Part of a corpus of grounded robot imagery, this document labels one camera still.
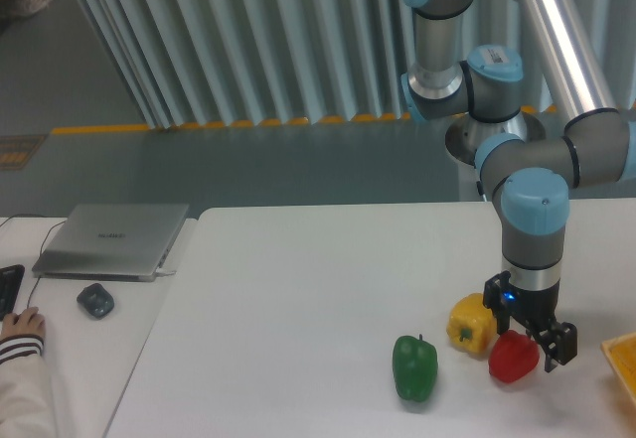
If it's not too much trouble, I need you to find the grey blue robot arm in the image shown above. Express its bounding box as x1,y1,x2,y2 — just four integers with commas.
401,0,635,369

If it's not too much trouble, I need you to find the person's hand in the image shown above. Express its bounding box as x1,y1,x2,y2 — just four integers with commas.
1,307,46,363

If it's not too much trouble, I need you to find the green bell pepper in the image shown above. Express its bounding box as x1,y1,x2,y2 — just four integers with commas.
392,335,438,403

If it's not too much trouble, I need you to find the white striped sleeve forearm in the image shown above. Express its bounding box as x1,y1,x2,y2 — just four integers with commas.
1,335,58,437

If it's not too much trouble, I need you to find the corrugated white folding partition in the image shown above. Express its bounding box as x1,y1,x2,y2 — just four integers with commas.
55,0,636,130

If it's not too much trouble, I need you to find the yellow plastic basket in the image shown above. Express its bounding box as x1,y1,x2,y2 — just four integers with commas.
600,332,635,404

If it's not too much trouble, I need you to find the black keyboard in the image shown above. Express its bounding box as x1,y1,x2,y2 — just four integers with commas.
0,264,25,321

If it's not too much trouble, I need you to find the silver closed laptop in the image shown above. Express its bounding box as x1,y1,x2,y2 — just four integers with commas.
32,204,189,282

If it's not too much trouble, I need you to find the yellow bell pepper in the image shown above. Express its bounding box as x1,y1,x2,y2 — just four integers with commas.
446,293,497,356

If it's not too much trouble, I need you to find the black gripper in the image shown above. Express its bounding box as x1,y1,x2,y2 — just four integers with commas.
483,271,578,372

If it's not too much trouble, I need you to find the black laptop cable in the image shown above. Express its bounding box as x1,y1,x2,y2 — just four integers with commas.
0,213,69,310

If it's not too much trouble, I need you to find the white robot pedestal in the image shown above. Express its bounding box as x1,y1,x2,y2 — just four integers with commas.
444,111,546,202

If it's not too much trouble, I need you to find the dark grey computer mouse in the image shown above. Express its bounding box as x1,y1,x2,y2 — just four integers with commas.
77,283,114,320

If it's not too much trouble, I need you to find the red bell pepper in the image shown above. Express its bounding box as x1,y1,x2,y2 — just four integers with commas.
488,330,540,383

